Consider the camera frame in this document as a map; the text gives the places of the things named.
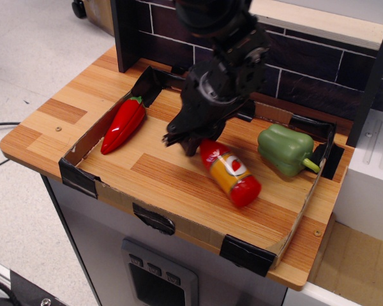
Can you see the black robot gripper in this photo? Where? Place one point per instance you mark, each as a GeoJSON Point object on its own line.
{"type": "Point", "coordinates": [216, 90]}

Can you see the black base plate with screw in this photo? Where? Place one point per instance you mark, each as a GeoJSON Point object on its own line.
{"type": "Point", "coordinates": [16, 290]}

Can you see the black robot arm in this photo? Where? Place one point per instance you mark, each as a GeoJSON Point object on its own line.
{"type": "Point", "coordinates": [210, 19]}

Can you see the green bell pepper toy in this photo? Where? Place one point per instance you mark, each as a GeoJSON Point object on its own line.
{"type": "Point", "coordinates": [288, 150]}

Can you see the wooden upper shelf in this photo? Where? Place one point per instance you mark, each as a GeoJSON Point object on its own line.
{"type": "Point", "coordinates": [326, 25]}

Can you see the grey oven control panel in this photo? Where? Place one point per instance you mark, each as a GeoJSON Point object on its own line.
{"type": "Point", "coordinates": [156, 280]}

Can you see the red hot sauce bottle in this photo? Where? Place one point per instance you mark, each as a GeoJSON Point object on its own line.
{"type": "Point", "coordinates": [230, 173]}

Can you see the red chili pepper toy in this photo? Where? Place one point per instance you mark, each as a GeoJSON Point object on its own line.
{"type": "Point", "coordinates": [129, 116]}

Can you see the black caster wheel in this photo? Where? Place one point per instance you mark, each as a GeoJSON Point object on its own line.
{"type": "Point", "coordinates": [78, 8]}

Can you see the cardboard fence with black tape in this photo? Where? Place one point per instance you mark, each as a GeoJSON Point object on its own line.
{"type": "Point", "coordinates": [278, 235]}

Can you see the white toy kitchen sink unit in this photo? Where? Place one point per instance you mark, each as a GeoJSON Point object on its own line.
{"type": "Point", "coordinates": [360, 202]}

